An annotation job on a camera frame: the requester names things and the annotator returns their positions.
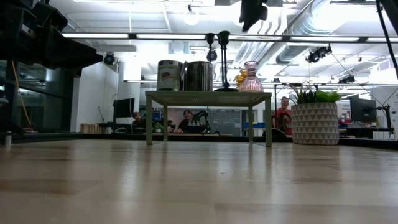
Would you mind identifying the black computer monitor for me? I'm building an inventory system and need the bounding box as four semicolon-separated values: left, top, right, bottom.
349;95;378;124
112;98;136;124

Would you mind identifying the person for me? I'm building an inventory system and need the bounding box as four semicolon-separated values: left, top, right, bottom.
272;95;294;135
132;111;146;129
175;108;200;134

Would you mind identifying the small white post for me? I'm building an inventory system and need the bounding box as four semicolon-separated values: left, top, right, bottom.
1;132;13;147

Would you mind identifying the round white ceiling lamp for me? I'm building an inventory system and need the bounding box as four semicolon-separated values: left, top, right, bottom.
183;9;200;26

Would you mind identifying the candle tin brown label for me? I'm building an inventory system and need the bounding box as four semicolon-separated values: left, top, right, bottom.
182;60;214;92

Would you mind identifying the mint perforated metal shelf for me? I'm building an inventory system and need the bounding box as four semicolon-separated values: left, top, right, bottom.
144;90;273;147

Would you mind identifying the long ceiling strip light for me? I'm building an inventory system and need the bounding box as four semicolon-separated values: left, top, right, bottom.
62;32;398;44

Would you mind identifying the black ceiling spotlight cluster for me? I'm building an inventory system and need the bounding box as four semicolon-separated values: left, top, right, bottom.
305;45;333;64

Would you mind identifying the wooden crate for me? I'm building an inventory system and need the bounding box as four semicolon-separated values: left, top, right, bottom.
80;123;100;134

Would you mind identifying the candle tin white green label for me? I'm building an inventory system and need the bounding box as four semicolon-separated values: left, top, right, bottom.
156;59;184;92

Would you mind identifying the yellow cable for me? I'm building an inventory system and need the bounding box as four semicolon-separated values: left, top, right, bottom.
11;60;34;127

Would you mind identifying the black metal candlestick holder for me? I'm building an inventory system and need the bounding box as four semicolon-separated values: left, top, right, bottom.
214;30;239;93
206;32;216;63

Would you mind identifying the black aluminium table frame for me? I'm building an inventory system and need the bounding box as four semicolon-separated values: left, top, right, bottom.
0;132;398;152

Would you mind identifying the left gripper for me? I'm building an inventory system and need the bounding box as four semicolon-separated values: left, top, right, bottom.
26;2;104;77

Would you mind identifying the black office desk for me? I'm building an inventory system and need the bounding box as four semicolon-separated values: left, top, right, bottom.
338;126;396;140

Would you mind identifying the succulent in triangle-patterned pot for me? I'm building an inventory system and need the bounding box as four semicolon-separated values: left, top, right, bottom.
290;83;343;146

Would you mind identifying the pink glass candle holder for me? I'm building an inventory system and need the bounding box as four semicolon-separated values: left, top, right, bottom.
238;60;264;93

